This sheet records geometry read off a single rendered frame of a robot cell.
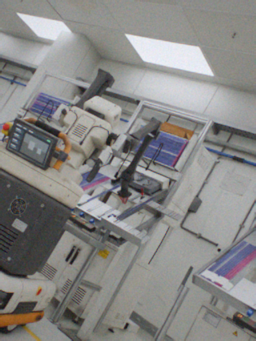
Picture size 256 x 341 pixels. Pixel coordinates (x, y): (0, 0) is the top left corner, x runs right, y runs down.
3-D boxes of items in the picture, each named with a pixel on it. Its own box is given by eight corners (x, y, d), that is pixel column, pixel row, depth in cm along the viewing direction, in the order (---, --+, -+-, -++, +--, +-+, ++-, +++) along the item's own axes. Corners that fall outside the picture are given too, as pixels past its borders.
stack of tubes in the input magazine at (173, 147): (171, 167, 346) (188, 138, 350) (126, 148, 376) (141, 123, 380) (177, 173, 356) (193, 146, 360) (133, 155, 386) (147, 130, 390)
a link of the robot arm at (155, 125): (154, 112, 300) (166, 120, 297) (148, 128, 308) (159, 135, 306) (121, 134, 266) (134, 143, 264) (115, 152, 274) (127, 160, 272)
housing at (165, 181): (162, 197, 347) (163, 182, 340) (119, 177, 376) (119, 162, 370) (168, 194, 352) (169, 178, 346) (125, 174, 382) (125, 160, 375)
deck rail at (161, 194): (104, 230, 301) (104, 223, 298) (102, 229, 302) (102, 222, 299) (167, 195, 348) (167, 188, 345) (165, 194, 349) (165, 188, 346)
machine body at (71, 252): (75, 325, 313) (119, 248, 322) (19, 279, 355) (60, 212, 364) (119, 336, 364) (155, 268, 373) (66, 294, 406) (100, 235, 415)
